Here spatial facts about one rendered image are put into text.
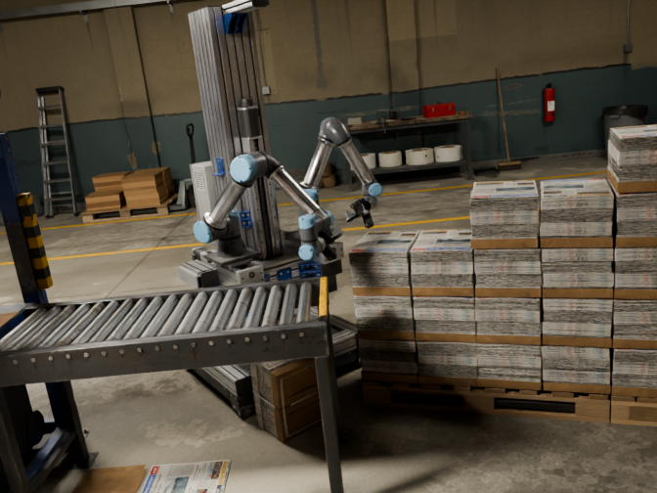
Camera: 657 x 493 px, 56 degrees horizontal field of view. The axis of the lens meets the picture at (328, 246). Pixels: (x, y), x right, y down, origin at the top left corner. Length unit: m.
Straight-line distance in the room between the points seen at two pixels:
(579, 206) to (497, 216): 0.33
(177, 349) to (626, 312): 1.87
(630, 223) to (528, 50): 7.17
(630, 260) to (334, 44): 7.11
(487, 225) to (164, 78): 7.46
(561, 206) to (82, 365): 2.00
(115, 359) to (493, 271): 1.63
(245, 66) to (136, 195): 5.69
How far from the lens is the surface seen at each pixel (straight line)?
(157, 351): 2.31
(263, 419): 3.13
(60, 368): 2.46
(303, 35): 9.38
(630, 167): 2.75
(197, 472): 2.97
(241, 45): 3.32
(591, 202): 2.76
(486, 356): 3.01
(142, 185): 8.80
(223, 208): 2.90
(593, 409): 3.13
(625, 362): 3.03
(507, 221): 2.78
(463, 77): 9.57
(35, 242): 3.10
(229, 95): 3.27
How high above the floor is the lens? 1.66
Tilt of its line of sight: 16 degrees down
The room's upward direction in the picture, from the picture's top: 6 degrees counter-clockwise
